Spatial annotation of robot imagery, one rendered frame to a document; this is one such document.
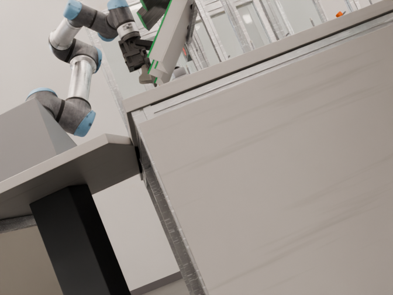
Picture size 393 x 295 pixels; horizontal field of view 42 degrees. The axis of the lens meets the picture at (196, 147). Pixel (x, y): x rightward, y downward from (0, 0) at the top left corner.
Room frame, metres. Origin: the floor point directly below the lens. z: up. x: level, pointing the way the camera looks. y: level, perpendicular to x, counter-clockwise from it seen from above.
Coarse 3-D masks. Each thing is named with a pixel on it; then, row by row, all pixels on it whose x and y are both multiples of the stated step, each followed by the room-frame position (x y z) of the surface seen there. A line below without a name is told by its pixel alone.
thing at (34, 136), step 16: (16, 112) 1.72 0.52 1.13; (32, 112) 1.71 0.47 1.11; (48, 112) 1.76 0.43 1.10; (0, 128) 1.73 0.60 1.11; (16, 128) 1.72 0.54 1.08; (32, 128) 1.71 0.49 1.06; (48, 128) 1.71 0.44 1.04; (0, 144) 1.74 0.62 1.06; (16, 144) 1.73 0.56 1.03; (32, 144) 1.72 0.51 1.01; (48, 144) 1.70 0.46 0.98; (64, 144) 1.79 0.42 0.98; (0, 160) 1.74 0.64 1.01; (16, 160) 1.73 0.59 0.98; (32, 160) 1.72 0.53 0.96; (0, 176) 1.75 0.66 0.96
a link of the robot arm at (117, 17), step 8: (112, 0) 1.80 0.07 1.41; (120, 0) 1.80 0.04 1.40; (112, 8) 1.80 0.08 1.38; (120, 8) 1.79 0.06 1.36; (128, 8) 1.81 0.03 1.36; (112, 16) 1.81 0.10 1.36; (120, 16) 1.79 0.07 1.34; (128, 16) 1.80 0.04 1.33; (112, 24) 1.84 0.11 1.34; (120, 24) 1.80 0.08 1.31
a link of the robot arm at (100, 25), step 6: (96, 18) 1.85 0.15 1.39; (102, 18) 1.86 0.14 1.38; (96, 24) 1.86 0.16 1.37; (102, 24) 1.86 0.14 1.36; (108, 24) 1.85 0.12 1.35; (96, 30) 1.88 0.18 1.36; (102, 30) 1.88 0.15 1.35; (108, 30) 1.88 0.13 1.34; (114, 30) 1.87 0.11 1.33; (102, 36) 1.92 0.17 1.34; (108, 36) 1.91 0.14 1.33; (114, 36) 1.91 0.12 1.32
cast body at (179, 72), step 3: (177, 66) 1.84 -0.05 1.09; (174, 69) 1.83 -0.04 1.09; (177, 69) 1.82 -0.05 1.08; (180, 69) 1.83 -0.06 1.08; (183, 69) 1.83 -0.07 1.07; (174, 72) 1.82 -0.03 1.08; (177, 72) 1.82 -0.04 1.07; (180, 72) 1.83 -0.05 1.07; (183, 72) 1.83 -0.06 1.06; (186, 72) 1.83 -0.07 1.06; (174, 75) 1.82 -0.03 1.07; (177, 75) 1.82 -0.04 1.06; (180, 75) 1.83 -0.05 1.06; (183, 75) 1.83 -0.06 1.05; (186, 75) 1.83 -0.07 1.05; (174, 78) 1.82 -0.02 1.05; (177, 78) 1.82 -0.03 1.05
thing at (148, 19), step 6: (162, 0) 1.53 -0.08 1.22; (168, 0) 1.58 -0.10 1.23; (156, 6) 1.54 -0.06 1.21; (162, 6) 1.57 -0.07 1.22; (138, 12) 1.51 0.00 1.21; (144, 12) 1.51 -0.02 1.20; (150, 12) 1.53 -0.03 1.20; (156, 12) 1.57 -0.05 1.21; (162, 12) 1.61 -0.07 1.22; (144, 18) 1.53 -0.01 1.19; (150, 18) 1.57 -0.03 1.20; (156, 18) 1.61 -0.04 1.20; (144, 24) 1.58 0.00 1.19; (150, 24) 1.60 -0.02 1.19
